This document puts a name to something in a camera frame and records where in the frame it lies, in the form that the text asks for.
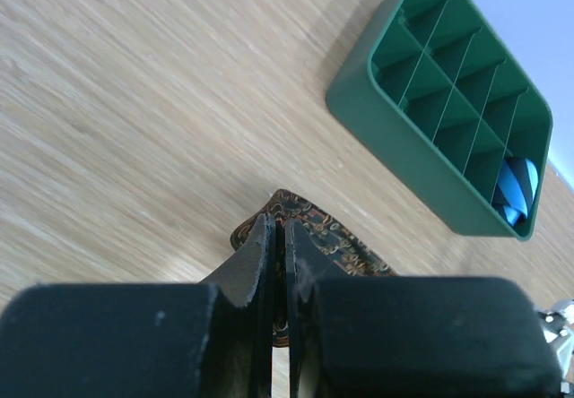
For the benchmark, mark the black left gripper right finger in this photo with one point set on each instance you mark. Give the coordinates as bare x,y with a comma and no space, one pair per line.
409,336

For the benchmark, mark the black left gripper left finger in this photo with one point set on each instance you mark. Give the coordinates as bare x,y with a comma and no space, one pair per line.
207,339

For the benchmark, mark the black tie with gold keys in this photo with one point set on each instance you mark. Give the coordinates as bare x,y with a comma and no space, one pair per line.
326,232

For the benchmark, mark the rolled blue striped tie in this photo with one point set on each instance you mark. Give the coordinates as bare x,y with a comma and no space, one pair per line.
515,189

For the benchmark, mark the green divided organizer tray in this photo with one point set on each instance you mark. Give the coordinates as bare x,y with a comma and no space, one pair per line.
435,95

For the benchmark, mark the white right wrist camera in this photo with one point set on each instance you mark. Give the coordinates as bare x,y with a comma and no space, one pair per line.
557,326

